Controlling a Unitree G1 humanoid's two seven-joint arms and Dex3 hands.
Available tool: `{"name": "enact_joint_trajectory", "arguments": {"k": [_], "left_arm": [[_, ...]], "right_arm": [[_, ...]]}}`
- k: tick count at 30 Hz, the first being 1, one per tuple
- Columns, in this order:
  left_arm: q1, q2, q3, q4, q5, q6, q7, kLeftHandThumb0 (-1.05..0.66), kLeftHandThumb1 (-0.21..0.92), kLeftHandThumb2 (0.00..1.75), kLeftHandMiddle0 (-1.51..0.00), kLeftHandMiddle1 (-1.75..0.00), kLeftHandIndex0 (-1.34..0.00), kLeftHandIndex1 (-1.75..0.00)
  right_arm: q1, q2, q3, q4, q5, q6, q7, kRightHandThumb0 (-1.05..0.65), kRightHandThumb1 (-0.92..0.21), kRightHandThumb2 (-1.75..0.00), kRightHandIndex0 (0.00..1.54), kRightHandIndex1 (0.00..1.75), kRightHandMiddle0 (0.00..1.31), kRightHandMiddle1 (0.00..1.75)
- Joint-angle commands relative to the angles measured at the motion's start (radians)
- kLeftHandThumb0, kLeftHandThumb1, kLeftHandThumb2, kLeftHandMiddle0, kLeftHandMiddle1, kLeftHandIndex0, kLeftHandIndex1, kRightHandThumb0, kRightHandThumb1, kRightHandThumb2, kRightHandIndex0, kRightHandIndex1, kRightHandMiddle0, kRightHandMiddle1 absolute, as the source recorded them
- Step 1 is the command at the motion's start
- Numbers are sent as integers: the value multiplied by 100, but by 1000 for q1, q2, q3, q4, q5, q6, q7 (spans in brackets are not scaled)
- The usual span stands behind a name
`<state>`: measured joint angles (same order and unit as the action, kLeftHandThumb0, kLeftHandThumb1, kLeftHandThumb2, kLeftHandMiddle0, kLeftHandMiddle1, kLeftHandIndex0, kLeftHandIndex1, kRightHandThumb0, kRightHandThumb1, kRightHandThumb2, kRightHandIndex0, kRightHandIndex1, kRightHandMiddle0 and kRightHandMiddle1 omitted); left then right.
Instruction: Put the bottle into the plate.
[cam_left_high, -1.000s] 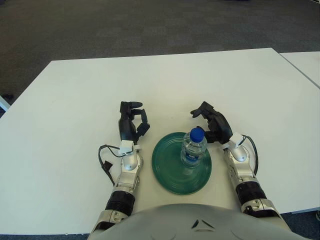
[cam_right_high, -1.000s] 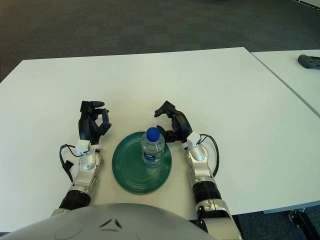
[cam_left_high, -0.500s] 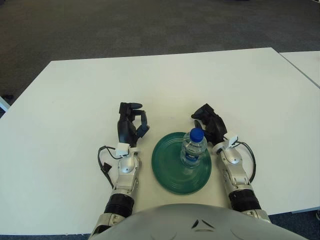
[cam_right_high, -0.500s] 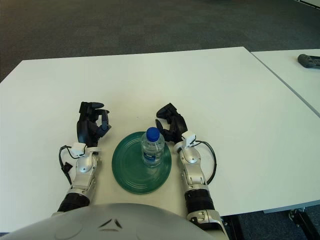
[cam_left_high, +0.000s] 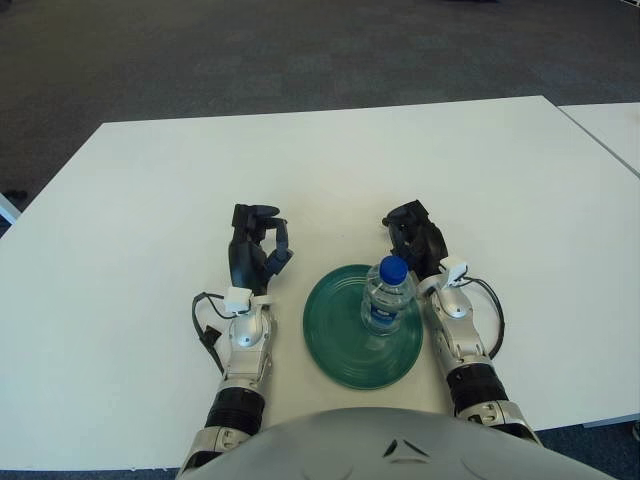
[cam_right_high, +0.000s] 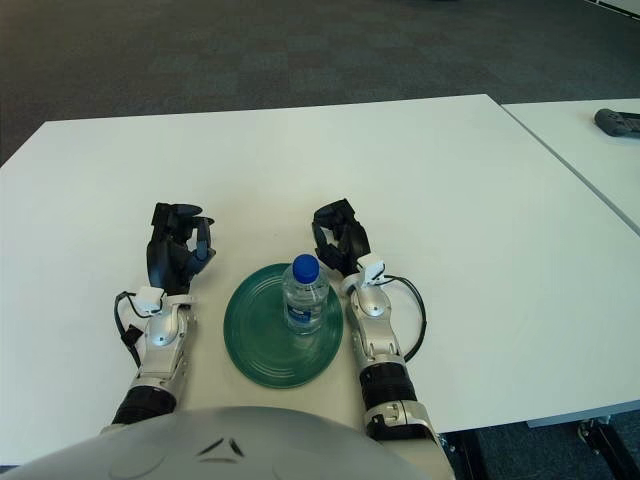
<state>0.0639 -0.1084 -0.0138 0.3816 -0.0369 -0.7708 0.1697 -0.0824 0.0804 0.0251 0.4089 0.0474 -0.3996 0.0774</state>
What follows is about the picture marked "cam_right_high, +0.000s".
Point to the clear bottle with blue cap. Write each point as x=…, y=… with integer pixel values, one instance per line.
x=304, y=295

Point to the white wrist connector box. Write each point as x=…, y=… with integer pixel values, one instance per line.
x=149, y=301
x=372, y=270

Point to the white right wrist connector box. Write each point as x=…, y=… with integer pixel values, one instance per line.
x=372, y=270

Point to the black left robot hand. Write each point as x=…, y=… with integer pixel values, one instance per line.
x=165, y=260

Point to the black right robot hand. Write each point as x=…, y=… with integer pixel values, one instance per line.
x=350, y=240

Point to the grey fabric object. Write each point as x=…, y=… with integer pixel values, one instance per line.
x=612, y=122

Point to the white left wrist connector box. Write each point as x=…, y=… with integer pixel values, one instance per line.
x=149, y=301

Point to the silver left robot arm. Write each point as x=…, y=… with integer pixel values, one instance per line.
x=160, y=345

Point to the black table leg with caster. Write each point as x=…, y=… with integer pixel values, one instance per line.
x=600, y=440

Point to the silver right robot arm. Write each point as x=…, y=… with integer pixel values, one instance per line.
x=385, y=360

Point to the green round plate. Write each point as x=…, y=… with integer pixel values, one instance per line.
x=260, y=330

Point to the grey robot torso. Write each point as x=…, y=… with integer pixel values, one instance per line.
x=200, y=450

